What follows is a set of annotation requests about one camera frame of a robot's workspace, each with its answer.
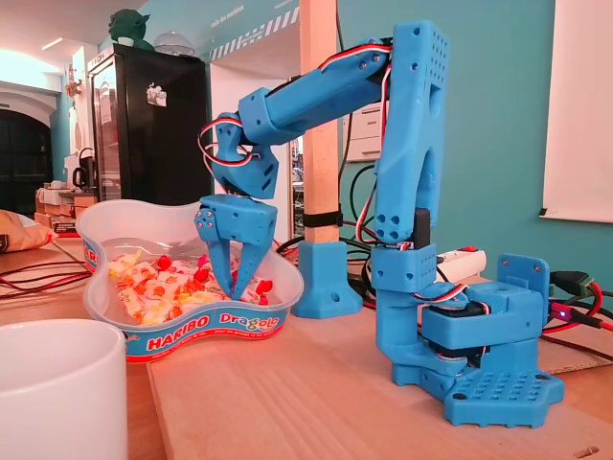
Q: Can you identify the clear Haribo candy tub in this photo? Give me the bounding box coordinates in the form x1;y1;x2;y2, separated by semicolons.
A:
75;198;306;364

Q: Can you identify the black fridge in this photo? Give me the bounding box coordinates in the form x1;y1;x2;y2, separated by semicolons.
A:
87;42;215;207

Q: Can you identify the black kettle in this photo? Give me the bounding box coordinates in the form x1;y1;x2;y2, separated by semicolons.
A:
71;147;97;191

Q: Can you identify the white office printer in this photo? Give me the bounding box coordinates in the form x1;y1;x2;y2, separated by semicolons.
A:
342;103;385;164

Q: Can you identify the red black flat box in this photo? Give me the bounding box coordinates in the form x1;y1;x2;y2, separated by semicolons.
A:
50;219;82;239

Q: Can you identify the white fridge magnet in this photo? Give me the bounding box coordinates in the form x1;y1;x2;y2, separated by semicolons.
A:
146;81;168;107

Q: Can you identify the wooden drawer cabinet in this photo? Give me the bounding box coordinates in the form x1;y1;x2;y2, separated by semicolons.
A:
34;180;100;231

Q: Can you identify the large light wooden board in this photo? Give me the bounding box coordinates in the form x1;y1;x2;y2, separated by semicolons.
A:
146;306;613;460

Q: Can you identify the brown paper bag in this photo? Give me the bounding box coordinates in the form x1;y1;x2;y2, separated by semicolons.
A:
0;209;59;254

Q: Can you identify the clear glass dome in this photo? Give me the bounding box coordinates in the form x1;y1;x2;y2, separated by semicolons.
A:
153;31;196;58

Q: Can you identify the white power strip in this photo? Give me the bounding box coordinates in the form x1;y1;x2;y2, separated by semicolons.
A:
434;246;488;284

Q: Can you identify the white ceramic mug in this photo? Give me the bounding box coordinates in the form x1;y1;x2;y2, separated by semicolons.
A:
0;319;129;460

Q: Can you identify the green Yoda figure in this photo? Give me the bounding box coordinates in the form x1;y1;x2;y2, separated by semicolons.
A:
107;8;155;52

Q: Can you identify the green terminal plug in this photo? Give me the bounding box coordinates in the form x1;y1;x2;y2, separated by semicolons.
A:
550;270;595;294

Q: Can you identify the black velcro strap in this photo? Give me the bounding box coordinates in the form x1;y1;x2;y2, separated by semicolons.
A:
301;210;344;229

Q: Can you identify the blue post base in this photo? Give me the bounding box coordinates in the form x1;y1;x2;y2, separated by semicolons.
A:
289;239;365;319

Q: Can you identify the wooden camera post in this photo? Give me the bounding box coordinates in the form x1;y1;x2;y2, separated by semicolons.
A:
297;0;342;244

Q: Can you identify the red black braided cable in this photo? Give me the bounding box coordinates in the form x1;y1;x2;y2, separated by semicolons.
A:
540;333;613;363

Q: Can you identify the white wall board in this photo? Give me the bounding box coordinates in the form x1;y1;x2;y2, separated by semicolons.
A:
540;0;613;224

